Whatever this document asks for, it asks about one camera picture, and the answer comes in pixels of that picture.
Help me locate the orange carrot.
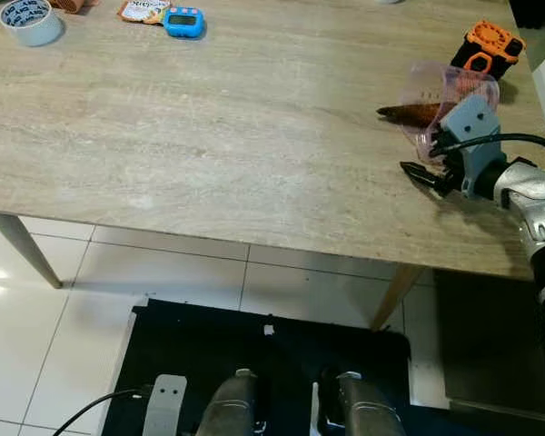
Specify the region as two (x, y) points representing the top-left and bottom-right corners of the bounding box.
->
(377, 104), (442, 129)

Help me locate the pink transparent measuring jug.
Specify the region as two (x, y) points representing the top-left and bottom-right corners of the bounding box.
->
(403, 62), (501, 163)

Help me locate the orange black tool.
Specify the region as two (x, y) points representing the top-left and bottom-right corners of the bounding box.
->
(450, 20), (526, 83)

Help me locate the light wooden table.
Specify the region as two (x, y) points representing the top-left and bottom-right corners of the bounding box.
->
(0, 0), (545, 331)

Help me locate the black floor mat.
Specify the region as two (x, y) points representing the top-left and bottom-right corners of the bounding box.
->
(100, 298), (415, 436)

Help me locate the grey right robot leg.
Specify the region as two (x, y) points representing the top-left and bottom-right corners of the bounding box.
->
(321, 368), (408, 436)

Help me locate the grey robot leg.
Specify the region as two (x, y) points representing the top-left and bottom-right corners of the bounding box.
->
(321, 368), (408, 436)
(193, 368), (266, 436)

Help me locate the blue digital timer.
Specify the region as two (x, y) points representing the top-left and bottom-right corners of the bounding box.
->
(163, 6), (206, 39)

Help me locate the grey left robot leg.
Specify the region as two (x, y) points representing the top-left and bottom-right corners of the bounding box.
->
(193, 368), (266, 436)

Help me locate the printed snack packet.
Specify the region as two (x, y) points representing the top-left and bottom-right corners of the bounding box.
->
(118, 0), (171, 25)

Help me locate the peach plastic cup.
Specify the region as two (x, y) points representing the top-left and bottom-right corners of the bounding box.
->
(50, 0), (99, 15)

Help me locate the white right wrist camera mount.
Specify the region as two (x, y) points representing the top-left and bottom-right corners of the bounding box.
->
(439, 94), (507, 198)

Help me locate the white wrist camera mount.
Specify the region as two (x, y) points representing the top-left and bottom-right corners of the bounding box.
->
(141, 374), (190, 436)
(439, 94), (507, 198)

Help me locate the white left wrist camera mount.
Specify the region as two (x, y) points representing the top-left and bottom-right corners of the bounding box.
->
(141, 374), (190, 436)

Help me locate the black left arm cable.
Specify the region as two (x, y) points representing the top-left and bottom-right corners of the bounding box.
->
(52, 388), (155, 436)

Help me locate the grey duct tape roll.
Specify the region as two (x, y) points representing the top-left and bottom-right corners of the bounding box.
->
(0, 0), (65, 47)

